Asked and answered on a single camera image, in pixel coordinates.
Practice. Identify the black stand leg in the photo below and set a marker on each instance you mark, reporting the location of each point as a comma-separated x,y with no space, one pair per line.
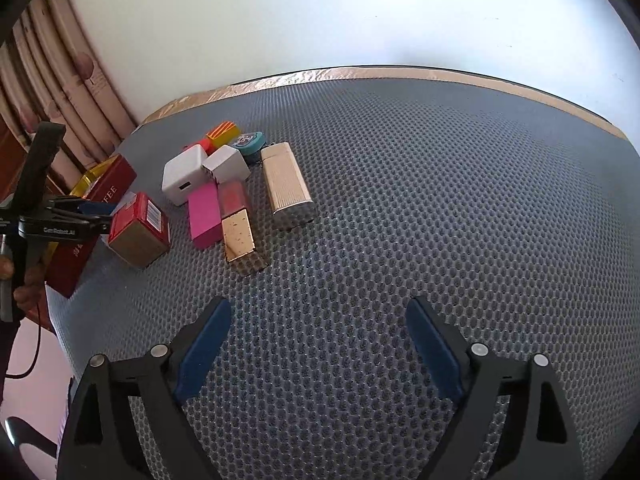
25,440

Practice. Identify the white cube block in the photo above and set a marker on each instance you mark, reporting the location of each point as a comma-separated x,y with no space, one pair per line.
227,162

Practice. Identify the person's left hand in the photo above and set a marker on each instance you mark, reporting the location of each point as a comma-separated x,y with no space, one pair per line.
31,285

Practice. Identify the small red and gold box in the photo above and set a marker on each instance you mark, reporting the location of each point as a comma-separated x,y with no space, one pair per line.
140,242

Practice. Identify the gold ribbed lighter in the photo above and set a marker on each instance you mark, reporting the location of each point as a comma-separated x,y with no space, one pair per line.
286,185

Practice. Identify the white charger adapter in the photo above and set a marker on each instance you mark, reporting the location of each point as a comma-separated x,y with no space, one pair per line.
182,175

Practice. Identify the red rectangular tin box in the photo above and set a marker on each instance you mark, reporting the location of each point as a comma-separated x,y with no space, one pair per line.
119,176

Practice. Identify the yellow block with orange stripes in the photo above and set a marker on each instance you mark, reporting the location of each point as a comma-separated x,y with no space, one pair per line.
224,135

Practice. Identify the brown wooden door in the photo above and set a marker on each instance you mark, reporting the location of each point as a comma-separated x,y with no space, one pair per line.
12,160

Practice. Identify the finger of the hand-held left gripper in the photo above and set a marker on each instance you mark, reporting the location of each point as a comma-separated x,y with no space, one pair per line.
90,208
97,225

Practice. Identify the gold satin cloth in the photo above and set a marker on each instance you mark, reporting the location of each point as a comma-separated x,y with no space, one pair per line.
350,74

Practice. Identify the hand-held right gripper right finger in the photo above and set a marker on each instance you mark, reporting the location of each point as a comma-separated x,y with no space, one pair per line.
435,345

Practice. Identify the pink rectangular block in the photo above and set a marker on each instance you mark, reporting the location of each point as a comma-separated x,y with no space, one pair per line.
204,215

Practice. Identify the beige patterned curtain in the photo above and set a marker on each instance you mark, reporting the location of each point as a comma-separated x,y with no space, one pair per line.
75,85

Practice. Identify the small teal tin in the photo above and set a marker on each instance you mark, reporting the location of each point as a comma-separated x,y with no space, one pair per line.
250,144

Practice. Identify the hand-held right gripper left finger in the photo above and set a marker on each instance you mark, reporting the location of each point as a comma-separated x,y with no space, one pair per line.
205,345

